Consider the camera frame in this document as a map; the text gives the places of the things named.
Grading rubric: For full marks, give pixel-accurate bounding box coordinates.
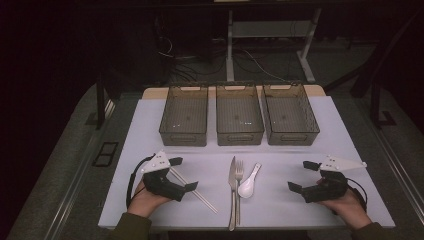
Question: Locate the white floor cable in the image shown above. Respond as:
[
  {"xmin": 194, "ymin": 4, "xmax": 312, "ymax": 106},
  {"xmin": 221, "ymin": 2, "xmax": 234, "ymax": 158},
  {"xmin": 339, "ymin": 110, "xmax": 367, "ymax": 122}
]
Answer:
[{"xmin": 243, "ymin": 49, "xmax": 288, "ymax": 83}]

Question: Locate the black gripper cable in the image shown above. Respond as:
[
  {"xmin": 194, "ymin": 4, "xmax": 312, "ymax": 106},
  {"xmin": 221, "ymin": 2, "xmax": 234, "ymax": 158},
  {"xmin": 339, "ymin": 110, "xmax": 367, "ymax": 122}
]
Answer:
[
  {"xmin": 346, "ymin": 178, "xmax": 368, "ymax": 213},
  {"xmin": 125, "ymin": 153, "xmax": 156, "ymax": 209}
]

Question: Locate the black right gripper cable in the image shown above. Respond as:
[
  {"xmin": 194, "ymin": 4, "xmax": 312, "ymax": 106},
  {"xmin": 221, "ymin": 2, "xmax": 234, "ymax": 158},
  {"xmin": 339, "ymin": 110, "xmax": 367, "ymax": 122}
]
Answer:
[{"xmin": 346, "ymin": 178, "xmax": 368, "ymax": 213}]

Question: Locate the smoky clear plastic bin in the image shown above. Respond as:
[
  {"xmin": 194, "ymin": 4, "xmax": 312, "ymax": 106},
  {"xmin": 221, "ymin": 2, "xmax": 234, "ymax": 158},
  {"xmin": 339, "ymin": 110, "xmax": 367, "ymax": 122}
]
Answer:
[
  {"xmin": 261, "ymin": 81, "xmax": 321, "ymax": 147},
  {"xmin": 158, "ymin": 83, "xmax": 209, "ymax": 148},
  {"xmin": 215, "ymin": 82, "xmax": 266, "ymax": 147}
]

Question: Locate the black metal stand post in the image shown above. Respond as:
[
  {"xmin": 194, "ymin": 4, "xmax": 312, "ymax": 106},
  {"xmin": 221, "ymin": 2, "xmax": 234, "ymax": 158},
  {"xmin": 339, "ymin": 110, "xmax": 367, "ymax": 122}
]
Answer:
[
  {"xmin": 369, "ymin": 81, "xmax": 398, "ymax": 130},
  {"xmin": 95, "ymin": 73, "xmax": 116, "ymax": 131}
]

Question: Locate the pale chopstick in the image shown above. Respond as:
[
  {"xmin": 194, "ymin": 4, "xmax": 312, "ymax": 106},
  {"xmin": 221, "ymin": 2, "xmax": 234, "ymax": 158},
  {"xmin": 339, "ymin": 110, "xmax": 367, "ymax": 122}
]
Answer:
[
  {"xmin": 172, "ymin": 167, "xmax": 220, "ymax": 212},
  {"xmin": 170, "ymin": 169, "xmax": 218, "ymax": 215}
]

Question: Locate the steel fork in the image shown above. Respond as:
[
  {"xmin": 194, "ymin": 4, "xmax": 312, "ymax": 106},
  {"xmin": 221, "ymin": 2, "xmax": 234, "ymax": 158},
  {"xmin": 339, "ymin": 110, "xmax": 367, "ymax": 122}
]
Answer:
[{"xmin": 234, "ymin": 159, "xmax": 245, "ymax": 226}]

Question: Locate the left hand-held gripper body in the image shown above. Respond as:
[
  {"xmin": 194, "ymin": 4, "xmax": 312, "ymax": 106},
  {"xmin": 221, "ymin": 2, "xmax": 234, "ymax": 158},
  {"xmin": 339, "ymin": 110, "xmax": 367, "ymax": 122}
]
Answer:
[{"xmin": 139, "ymin": 150, "xmax": 186, "ymax": 203}]

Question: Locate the white table cover sheet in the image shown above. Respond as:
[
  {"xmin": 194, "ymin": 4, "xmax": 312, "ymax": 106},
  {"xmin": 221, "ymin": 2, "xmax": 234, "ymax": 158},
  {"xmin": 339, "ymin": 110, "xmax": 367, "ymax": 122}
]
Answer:
[{"xmin": 98, "ymin": 95, "xmax": 396, "ymax": 230}]

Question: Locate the black floor cable bundle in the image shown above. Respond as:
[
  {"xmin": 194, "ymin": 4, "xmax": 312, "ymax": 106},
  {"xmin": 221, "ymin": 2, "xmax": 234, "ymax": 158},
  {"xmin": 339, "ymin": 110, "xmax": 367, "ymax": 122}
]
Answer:
[{"xmin": 156, "ymin": 33, "xmax": 228, "ymax": 84}]

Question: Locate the white ceramic spoon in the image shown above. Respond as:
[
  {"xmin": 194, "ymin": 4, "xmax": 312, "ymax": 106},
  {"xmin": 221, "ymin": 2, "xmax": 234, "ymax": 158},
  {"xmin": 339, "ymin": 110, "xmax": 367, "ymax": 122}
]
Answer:
[{"xmin": 237, "ymin": 162, "xmax": 263, "ymax": 200}]

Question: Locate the white metal desk frame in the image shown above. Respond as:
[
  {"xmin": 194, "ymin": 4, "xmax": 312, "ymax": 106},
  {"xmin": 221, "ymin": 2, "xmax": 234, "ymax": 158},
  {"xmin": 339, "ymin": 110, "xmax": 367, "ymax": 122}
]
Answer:
[{"xmin": 225, "ymin": 8, "xmax": 323, "ymax": 84}]

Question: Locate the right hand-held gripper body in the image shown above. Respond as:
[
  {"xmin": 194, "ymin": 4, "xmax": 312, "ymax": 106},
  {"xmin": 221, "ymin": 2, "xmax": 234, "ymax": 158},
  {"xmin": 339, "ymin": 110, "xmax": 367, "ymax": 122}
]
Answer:
[{"xmin": 301, "ymin": 154, "xmax": 368, "ymax": 204}]

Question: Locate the steel table knife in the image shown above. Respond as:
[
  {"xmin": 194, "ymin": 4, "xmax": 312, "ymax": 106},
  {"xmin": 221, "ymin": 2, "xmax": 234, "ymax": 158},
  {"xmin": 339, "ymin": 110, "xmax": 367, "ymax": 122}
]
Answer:
[{"xmin": 228, "ymin": 155, "xmax": 238, "ymax": 232}]

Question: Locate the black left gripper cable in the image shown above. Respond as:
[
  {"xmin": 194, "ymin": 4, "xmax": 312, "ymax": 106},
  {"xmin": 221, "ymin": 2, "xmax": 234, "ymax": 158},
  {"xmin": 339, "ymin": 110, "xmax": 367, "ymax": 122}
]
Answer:
[{"xmin": 125, "ymin": 153, "xmax": 156, "ymax": 209}]

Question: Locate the person's left hand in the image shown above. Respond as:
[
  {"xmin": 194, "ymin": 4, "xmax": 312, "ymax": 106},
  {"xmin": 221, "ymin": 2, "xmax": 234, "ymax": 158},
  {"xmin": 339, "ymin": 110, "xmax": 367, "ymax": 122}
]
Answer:
[{"xmin": 127, "ymin": 181, "xmax": 173, "ymax": 219}]

